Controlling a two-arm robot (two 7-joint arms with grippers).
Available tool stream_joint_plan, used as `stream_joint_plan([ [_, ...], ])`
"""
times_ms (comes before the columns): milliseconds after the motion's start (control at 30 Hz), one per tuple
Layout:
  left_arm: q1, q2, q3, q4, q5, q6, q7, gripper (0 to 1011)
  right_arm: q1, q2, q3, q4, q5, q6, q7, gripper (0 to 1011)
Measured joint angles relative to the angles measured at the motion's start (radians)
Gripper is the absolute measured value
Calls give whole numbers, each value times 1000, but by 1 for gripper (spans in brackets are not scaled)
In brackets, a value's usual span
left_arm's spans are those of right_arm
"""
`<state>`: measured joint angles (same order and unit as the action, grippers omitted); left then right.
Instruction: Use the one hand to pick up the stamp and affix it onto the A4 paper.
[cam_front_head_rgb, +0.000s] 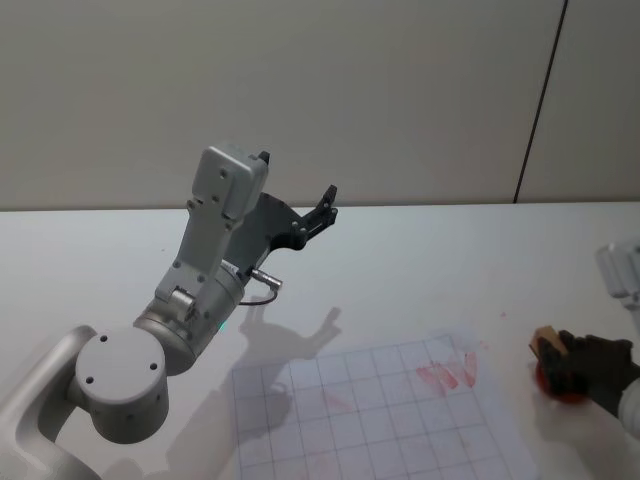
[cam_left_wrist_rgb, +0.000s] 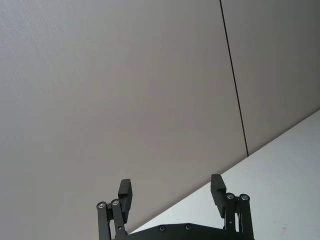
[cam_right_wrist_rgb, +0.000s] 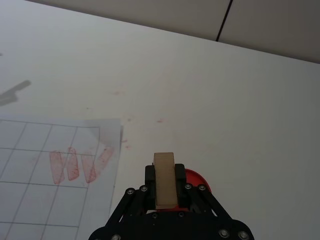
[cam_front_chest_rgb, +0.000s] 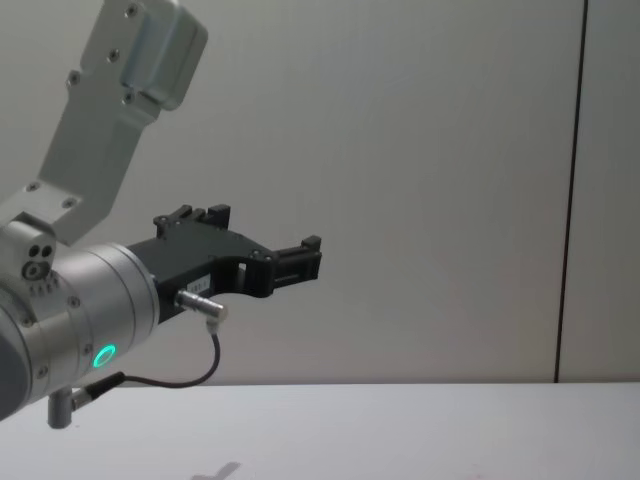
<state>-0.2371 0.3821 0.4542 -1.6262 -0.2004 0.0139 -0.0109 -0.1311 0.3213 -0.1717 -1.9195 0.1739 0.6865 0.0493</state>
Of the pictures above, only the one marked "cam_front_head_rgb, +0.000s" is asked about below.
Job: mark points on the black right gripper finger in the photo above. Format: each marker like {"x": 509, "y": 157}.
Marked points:
{"x": 572, "y": 342}
{"x": 560, "y": 372}

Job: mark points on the round red dish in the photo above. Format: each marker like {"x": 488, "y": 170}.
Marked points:
{"x": 567, "y": 397}

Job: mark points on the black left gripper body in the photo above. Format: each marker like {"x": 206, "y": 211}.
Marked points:
{"x": 260, "y": 230}

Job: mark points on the small tan block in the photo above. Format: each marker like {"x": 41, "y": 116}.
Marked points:
{"x": 545, "y": 337}

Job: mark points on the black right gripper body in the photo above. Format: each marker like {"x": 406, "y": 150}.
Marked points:
{"x": 607, "y": 370}

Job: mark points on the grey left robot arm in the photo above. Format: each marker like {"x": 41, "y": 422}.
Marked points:
{"x": 120, "y": 380}

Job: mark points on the white grid paper sheet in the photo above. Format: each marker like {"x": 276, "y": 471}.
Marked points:
{"x": 380, "y": 415}

